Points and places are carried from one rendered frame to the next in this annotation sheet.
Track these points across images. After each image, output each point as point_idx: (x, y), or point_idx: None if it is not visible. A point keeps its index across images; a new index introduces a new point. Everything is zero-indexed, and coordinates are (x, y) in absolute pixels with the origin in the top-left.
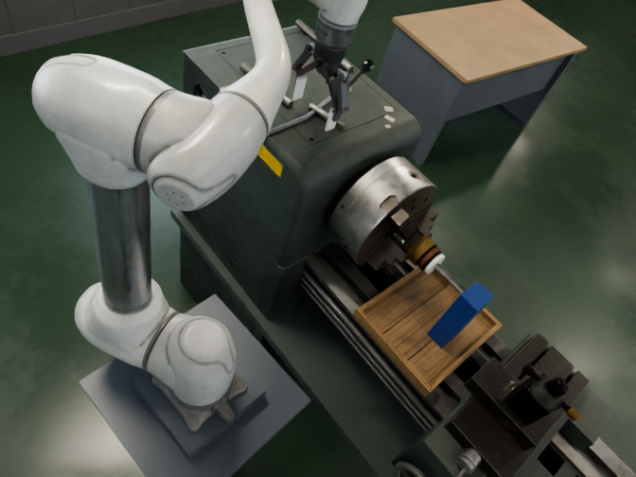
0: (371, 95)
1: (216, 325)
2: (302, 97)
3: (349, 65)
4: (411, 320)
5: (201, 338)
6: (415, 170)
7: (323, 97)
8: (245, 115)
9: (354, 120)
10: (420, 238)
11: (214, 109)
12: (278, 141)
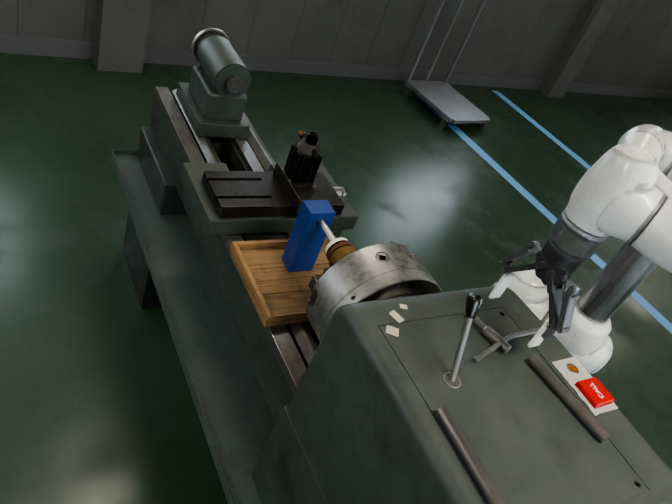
0: (412, 360)
1: (526, 278)
2: (514, 373)
3: (447, 408)
4: None
5: (534, 275)
6: (372, 266)
7: (486, 370)
8: (642, 128)
9: (447, 324)
10: None
11: (660, 133)
12: (537, 319)
